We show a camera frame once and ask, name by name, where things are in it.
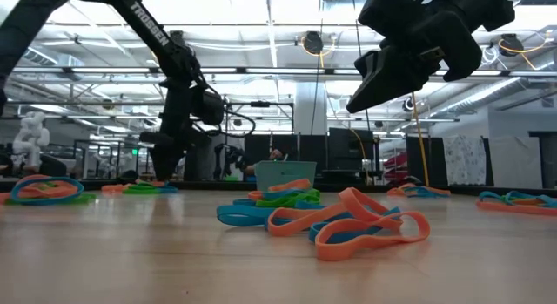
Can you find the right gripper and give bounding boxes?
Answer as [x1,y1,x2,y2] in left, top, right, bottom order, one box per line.
[346,0,484,115]

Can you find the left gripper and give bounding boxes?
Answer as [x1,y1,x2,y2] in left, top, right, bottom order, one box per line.
[138,79,205,181]

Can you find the rubber bands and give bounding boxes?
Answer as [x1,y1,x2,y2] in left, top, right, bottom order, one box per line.
[259,188,306,202]

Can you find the black partition panel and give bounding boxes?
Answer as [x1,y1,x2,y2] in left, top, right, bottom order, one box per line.
[405,135,495,187]
[243,133,329,174]

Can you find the white patterned cloth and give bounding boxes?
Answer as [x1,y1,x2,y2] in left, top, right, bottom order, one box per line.
[442,134,488,186]

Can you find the person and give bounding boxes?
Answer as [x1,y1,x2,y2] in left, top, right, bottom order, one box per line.
[241,148,285,183]

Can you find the red object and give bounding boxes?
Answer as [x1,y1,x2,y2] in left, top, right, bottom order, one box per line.
[381,151,409,184]

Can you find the black cabinet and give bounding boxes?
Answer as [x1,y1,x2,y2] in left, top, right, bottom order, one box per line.
[327,127,381,184]

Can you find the white building column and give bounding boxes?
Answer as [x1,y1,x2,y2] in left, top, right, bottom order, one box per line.
[294,80,329,136]

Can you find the plain white cloth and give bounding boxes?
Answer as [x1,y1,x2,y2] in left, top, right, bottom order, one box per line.
[488,135,544,190]

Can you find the white humanoid robot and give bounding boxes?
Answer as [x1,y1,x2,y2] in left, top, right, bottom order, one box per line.
[11,111,51,173]

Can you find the black aluminium table frame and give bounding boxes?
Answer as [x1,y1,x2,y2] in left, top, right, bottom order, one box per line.
[0,176,557,199]

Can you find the silver ceiling duct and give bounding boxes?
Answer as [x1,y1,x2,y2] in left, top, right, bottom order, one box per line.
[428,75,557,118]

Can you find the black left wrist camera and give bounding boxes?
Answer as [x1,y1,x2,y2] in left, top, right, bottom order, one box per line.
[191,88,226,126]

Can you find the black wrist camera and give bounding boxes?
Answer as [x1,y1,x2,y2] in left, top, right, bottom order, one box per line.
[357,0,430,40]
[191,88,226,126]

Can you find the black workstation frame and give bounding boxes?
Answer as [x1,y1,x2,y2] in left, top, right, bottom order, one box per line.
[72,138,152,179]

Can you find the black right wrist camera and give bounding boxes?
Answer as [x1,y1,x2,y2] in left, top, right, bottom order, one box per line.
[357,0,430,40]

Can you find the yellow cable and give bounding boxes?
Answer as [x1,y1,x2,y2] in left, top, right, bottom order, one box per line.
[410,91,431,187]

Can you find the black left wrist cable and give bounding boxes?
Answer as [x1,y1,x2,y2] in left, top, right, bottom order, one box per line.
[204,98,258,138]

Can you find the black gantry frame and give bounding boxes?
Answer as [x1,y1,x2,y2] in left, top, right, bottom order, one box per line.
[224,100,296,135]

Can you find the light teal handled basket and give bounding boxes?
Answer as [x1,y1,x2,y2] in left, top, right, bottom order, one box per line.
[254,159,318,193]

